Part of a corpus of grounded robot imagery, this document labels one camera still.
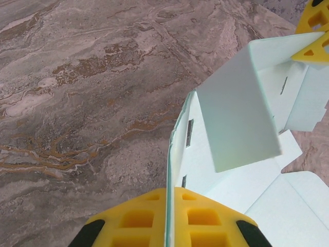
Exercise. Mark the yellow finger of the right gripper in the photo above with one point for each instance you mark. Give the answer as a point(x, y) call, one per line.
point(316, 52)
point(316, 15)

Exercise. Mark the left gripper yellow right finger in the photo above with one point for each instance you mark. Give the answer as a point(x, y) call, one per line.
point(205, 221)

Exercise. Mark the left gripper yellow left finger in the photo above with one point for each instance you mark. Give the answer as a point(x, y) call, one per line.
point(133, 221)

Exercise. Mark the teal paper box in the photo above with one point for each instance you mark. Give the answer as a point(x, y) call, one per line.
point(236, 115)

